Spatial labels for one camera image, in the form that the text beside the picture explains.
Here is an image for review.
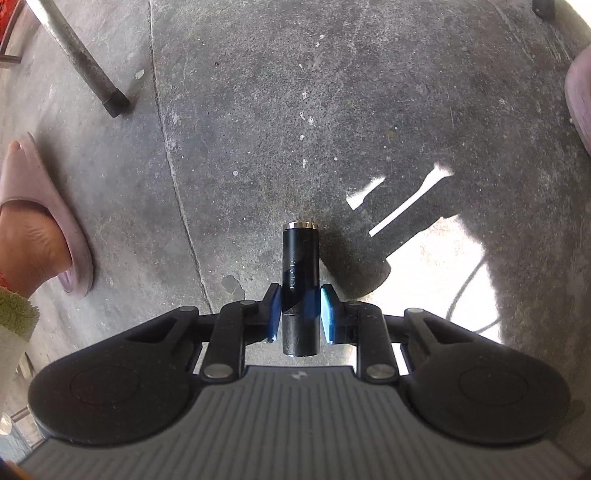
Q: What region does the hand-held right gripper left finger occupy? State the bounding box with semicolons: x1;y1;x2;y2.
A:
124;282;281;381

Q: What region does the pink slipper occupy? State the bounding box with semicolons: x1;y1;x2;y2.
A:
0;131;95;296
564;55;591;158

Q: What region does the metal table leg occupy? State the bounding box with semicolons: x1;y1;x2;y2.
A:
25;0;130;118

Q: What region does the red patterned item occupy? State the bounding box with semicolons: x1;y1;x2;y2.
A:
0;0;31;65

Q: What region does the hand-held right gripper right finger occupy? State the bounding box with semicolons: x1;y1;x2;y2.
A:
320;282;467;381

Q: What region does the person's foot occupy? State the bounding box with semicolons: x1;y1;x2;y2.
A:
0;141;75;301

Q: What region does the black tube with metal cap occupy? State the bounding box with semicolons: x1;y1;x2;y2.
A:
281;222;320;357

